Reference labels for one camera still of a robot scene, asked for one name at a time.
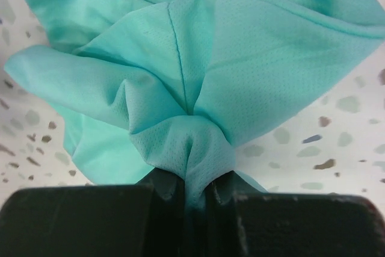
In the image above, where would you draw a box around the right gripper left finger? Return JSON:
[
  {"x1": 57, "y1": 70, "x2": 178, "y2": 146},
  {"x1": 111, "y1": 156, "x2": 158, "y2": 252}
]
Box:
[{"x1": 1, "y1": 169, "x2": 185, "y2": 256}]

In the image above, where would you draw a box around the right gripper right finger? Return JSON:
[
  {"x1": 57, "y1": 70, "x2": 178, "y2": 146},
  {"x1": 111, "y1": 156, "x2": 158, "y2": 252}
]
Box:
[{"x1": 205, "y1": 172, "x2": 384, "y2": 257}]

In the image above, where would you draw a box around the teal t shirt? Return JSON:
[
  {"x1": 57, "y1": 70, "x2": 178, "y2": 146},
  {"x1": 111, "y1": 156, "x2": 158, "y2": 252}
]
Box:
[{"x1": 5, "y1": 0, "x2": 384, "y2": 206}]

